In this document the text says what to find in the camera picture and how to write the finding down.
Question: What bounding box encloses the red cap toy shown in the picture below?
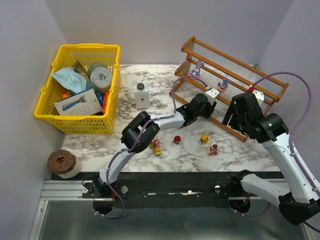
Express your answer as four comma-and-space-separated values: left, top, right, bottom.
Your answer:
172, 135, 181, 145

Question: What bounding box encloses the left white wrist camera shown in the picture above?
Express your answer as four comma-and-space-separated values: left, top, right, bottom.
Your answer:
204, 88, 220, 105

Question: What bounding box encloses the yellow plastic basket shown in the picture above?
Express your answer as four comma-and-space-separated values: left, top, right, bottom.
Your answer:
33, 43, 121, 135

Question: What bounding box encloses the purple bunny orange cup toy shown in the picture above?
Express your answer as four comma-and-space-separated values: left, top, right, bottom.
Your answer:
217, 78, 231, 92

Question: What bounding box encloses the white bottle black cap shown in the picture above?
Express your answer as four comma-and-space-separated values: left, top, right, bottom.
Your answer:
133, 82, 150, 110

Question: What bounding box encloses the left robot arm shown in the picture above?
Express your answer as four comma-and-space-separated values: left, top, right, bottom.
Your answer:
92, 89, 219, 196

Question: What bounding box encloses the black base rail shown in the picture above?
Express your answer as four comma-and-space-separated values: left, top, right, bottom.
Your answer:
45, 172, 261, 213

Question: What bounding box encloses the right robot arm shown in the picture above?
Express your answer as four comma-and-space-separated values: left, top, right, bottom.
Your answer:
222, 92, 320, 225

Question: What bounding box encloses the razor package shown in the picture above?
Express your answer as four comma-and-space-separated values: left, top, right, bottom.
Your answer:
54, 88, 102, 116

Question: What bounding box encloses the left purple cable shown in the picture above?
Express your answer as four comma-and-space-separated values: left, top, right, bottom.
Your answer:
93, 75, 211, 219

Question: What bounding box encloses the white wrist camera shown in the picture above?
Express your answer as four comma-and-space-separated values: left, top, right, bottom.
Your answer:
204, 88, 220, 105
247, 85, 265, 107

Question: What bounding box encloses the brown tape roll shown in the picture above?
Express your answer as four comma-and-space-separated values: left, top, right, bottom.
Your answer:
47, 149, 83, 179

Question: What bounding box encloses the grey roll in basket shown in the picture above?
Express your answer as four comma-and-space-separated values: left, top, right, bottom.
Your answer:
90, 67, 113, 94

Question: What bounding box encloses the purple bunny pink base toy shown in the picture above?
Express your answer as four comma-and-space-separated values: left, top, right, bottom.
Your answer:
188, 60, 204, 79

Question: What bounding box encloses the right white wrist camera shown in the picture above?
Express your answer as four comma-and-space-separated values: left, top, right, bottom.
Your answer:
247, 85, 265, 107

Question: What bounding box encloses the red white figure toy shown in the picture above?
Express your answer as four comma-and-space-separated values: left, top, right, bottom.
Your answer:
208, 144, 218, 156

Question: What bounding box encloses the yellow duck toy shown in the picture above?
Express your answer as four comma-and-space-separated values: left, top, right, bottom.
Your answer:
200, 134, 209, 145

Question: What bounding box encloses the green round container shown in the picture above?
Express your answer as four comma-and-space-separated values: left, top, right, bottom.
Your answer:
87, 62, 107, 77

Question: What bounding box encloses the small yellow blue toy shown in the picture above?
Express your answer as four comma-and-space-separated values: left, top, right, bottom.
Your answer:
155, 148, 162, 156

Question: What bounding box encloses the blue pouch package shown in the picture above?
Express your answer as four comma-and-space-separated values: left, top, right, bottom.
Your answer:
51, 67, 90, 94

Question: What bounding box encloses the orange box in basket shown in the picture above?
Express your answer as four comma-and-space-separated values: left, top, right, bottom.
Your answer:
102, 92, 110, 114

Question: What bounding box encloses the wooden tiered shelf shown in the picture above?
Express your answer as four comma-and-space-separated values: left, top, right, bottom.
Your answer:
168, 36, 290, 143

